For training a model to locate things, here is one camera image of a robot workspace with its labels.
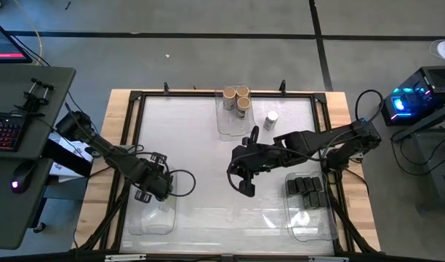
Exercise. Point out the black metal clamp bracket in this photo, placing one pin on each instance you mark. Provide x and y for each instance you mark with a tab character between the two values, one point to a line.
33	100

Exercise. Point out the black caster wheel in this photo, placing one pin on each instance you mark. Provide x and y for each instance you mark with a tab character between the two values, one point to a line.
39	228

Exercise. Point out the black computer case RGB lights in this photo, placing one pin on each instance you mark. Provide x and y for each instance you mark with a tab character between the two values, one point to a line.
426	91

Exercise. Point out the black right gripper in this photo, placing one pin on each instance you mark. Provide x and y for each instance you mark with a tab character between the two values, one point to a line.
255	156

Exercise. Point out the white lid seasoning jar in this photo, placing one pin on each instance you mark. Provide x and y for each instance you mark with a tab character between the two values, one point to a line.
272	116

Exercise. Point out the computer monitor with red bar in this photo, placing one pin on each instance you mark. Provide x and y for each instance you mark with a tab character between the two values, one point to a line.
4	47

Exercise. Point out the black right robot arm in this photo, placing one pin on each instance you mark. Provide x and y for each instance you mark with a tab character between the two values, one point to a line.
317	140

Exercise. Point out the silver metal bracket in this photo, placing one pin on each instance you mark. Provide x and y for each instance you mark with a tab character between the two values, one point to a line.
328	259
124	257

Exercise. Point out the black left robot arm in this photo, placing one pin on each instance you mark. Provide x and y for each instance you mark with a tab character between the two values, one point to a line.
110	149

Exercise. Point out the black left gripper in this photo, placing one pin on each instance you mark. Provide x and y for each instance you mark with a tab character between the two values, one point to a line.
157	182

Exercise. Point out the clear plastic bin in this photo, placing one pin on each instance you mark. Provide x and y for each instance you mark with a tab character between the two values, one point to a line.
150	222
226	127
309	225

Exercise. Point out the black computer mouse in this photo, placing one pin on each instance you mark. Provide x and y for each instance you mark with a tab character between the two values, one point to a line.
22	178

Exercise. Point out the black aluminium table frame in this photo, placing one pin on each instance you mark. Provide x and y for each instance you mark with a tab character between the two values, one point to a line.
179	94

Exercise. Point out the dark gray desk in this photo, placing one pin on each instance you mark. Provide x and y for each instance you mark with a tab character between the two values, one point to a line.
11	211

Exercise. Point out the backlit black keyboard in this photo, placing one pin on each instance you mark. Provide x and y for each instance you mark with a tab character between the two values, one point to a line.
6	131

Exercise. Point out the gold lid spice jar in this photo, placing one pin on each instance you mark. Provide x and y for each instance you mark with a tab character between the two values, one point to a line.
243	91
243	103
229	93

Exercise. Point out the black upright frame post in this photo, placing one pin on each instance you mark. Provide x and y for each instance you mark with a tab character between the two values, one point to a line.
282	86
166	88

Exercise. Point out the gray metal equipment cart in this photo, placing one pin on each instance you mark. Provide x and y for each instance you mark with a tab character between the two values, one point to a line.
440	167

